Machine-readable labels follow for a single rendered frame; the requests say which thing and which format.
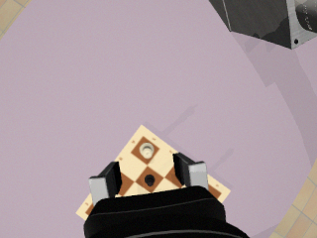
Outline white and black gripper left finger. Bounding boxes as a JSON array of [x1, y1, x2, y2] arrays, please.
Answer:
[[88, 161, 122, 206]]

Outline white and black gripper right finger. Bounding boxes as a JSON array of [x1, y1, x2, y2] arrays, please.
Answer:
[[172, 153, 209, 191]]

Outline brown and cream chessboard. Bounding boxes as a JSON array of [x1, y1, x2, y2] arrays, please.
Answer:
[[76, 125, 230, 220]]

